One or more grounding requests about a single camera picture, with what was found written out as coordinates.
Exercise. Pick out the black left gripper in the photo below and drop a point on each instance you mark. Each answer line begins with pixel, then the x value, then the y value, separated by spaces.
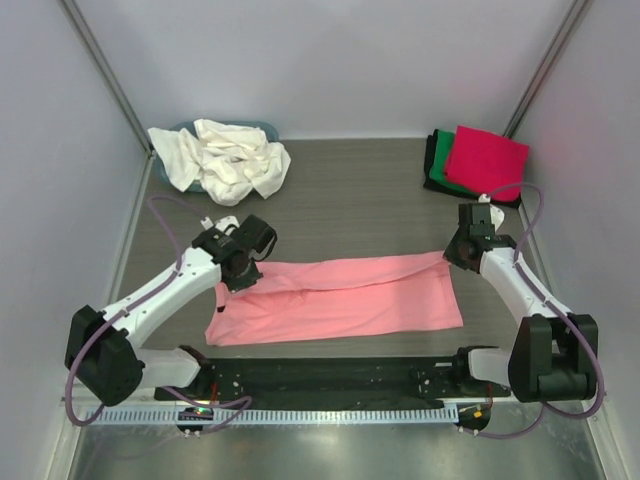
pixel 250 279

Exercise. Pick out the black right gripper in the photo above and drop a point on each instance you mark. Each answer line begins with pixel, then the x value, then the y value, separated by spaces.
pixel 451 254

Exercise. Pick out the pink t-shirt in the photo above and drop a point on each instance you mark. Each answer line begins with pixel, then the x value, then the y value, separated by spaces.
pixel 336 299

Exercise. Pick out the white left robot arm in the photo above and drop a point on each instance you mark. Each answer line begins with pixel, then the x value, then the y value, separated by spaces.
pixel 105 349

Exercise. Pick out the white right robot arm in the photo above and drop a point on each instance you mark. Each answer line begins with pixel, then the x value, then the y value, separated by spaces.
pixel 554 354

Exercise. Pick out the folded black t-shirt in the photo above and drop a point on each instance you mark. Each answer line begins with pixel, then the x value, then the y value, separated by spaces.
pixel 427 164

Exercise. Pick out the folded magenta t-shirt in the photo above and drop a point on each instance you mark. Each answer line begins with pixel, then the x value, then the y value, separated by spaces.
pixel 482 162

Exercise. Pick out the white crumpled t-shirt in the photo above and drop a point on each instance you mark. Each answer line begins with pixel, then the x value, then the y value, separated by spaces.
pixel 230 162

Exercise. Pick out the folded green t-shirt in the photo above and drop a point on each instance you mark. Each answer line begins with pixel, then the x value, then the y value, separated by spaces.
pixel 444 144

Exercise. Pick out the teal plastic basket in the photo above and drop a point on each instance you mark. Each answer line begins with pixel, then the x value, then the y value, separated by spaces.
pixel 271 133

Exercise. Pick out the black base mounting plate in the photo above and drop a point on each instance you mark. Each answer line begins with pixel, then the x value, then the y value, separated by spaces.
pixel 337 384

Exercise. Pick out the slotted grey cable duct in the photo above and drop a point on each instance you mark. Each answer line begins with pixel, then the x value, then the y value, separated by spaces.
pixel 183 415

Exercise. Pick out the right aluminium corner post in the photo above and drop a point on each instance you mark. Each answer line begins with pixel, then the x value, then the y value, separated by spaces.
pixel 570 23

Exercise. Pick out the aluminium corner post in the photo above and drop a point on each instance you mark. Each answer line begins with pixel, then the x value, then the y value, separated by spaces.
pixel 89 41
pixel 570 23

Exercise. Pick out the left aluminium corner post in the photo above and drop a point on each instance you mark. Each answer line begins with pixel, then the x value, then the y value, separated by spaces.
pixel 89 41

